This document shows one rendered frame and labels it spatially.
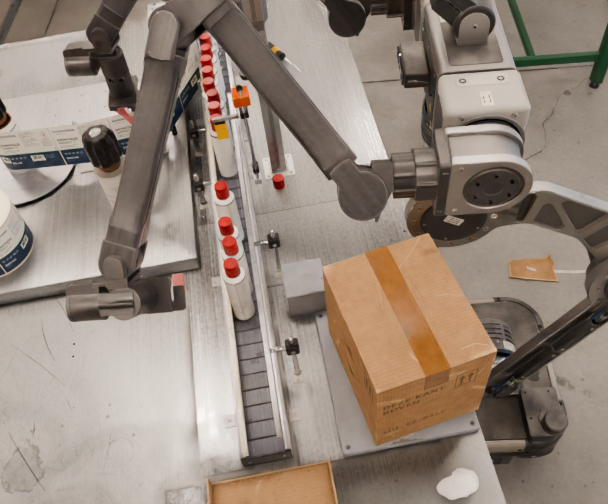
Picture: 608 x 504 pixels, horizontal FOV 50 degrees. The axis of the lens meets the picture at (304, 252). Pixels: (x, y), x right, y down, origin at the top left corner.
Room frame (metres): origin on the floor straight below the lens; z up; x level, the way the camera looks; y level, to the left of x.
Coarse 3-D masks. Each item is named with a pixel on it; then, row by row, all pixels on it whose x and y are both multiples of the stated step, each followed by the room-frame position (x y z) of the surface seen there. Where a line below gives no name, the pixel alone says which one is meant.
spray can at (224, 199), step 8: (216, 184) 1.08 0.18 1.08; (224, 184) 1.08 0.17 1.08; (216, 192) 1.07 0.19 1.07; (224, 192) 1.07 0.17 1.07; (232, 192) 1.09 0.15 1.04; (216, 200) 1.07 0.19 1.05; (224, 200) 1.06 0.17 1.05; (232, 200) 1.07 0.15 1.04; (216, 208) 1.07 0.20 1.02; (224, 208) 1.05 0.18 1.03; (232, 208) 1.06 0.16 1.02; (232, 216) 1.06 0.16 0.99; (240, 224) 1.07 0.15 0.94; (240, 232) 1.06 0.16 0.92
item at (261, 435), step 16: (224, 64) 1.82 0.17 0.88; (224, 80) 1.74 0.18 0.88; (240, 192) 1.24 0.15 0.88; (240, 208) 1.18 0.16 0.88; (256, 304) 0.86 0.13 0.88; (256, 320) 0.82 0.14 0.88; (240, 336) 0.78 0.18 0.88; (256, 336) 0.77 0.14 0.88; (240, 352) 0.74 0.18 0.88; (256, 352) 0.73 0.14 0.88; (240, 368) 0.70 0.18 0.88; (256, 368) 0.69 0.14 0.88; (256, 384) 0.65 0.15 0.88; (256, 400) 0.61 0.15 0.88; (256, 416) 0.58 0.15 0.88; (272, 416) 0.57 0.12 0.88; (256, 432) 0.54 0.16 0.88; (272, 432) 0.54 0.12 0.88; (256, 448) 0.51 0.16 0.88; (272, 448) 0.50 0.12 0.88
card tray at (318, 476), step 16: (320, 464) 0.47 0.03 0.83; (208, 480) 0.46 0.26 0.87; (240, 480) 0.46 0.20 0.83; (256, 480) 0.45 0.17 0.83; (272, 480) 0.45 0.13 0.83; (288, 480) 0.44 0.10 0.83; (304, 480) 0.44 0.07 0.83; (320, 480) 0.44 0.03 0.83; (208, 496) 0.42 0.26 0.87; (224, 496) 0.43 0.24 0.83; (240, 496) 0.43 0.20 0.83; (256, 496) 0.42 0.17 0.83; (272, 496) 0.42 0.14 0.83; (288, 496) 0.41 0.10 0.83; (304, 496) 0.41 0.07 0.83; (320, 496) 0.40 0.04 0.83; (336, 496) 0.39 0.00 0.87
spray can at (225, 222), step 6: (222, 222) 0.96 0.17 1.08; (228, 222) 0.96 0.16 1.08; (222, 228) 0.95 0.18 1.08; (228, 228) 0.95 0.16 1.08; (234, 228) 0.97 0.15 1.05; (222, 234) 0.95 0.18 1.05; (228, 234) 0.95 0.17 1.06; (234, 234) 0.96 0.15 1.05; (240, 240) 0.96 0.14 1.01; (222, 246) 0.95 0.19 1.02
